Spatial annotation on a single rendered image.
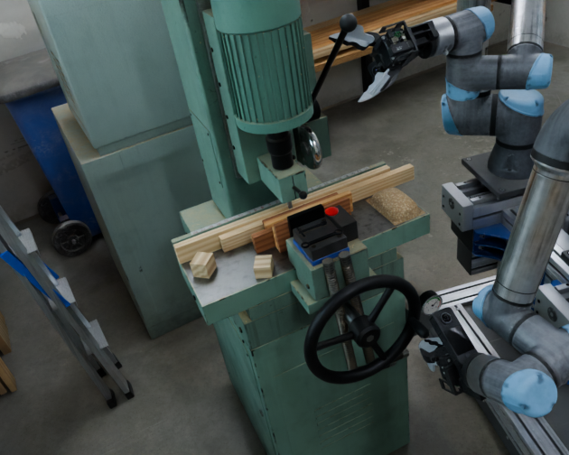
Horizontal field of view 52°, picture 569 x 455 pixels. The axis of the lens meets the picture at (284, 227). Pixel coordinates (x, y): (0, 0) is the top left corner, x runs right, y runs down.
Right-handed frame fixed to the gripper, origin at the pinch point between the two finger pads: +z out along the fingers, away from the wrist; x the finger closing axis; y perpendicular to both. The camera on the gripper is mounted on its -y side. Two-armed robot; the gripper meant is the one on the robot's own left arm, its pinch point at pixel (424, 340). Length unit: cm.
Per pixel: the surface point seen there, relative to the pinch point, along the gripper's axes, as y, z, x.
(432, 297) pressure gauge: -1.6, 19.1, 14.7
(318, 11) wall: -131, 243, 114
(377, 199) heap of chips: -29.9, 21.6, 10.2
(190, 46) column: -79, 22, -22
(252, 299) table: -20.0, 15.8, -29.7
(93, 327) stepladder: -12, 120, -74
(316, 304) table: -15.0, 7.7, -18.0
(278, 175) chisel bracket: -44.4, 16.9, -13.7
